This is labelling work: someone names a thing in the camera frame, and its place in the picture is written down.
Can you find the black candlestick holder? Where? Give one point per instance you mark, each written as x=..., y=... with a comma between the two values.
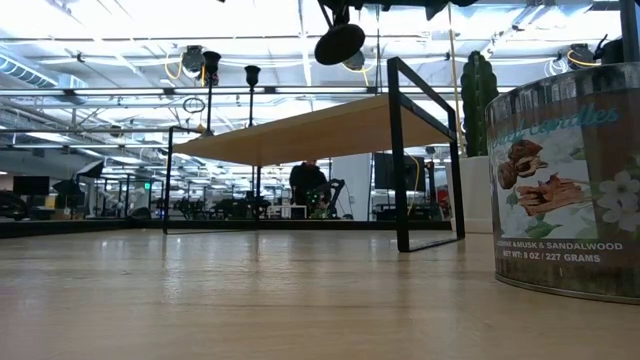
x=340, y=45
x=211, y=62
x=252, y=75

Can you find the sandalwood label candle jar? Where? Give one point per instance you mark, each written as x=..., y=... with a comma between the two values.
x=565, y=200

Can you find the black background robot arm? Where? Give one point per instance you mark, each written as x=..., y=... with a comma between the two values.
x=336, y=190

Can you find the green cactus plant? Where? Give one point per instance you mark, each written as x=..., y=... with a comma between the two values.
x=477, y=105

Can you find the person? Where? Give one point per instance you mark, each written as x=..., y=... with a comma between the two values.
x=305, y=182

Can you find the white background table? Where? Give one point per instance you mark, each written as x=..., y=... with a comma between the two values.
x=280, y=207

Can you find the black softbox studio light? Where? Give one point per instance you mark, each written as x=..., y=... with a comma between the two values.
x=92, y=169

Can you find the black desk monitor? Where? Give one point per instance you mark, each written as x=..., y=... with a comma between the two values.
x=31, y=185

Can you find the wooden shelf black metal frame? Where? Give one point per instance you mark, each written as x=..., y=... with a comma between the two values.
x=310, y=135

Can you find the black wall monitor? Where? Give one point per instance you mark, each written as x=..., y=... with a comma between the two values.
x=410, y=172

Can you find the black table edge rail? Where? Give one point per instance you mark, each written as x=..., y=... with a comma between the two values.
x=30, y=228

